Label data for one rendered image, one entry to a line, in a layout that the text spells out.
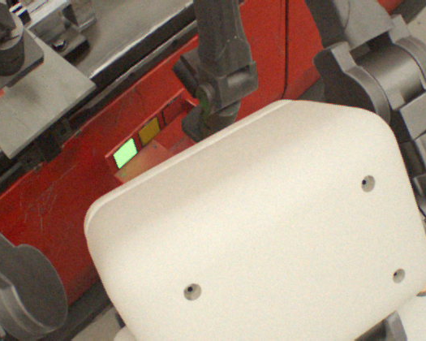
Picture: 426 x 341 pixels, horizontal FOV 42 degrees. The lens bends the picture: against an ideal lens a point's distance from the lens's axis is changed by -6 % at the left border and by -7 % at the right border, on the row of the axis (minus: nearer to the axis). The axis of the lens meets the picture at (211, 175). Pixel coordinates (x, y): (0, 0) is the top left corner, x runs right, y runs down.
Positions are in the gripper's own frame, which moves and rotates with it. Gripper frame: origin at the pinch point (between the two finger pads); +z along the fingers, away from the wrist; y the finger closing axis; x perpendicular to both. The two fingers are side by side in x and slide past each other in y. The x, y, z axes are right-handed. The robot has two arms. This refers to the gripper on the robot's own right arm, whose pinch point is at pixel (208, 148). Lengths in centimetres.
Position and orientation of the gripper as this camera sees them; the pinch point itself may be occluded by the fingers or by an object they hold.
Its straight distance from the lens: 107.6
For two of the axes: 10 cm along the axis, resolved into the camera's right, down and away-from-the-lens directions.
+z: -1.1, 3.5, 9.3
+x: -6.7, 6.7, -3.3
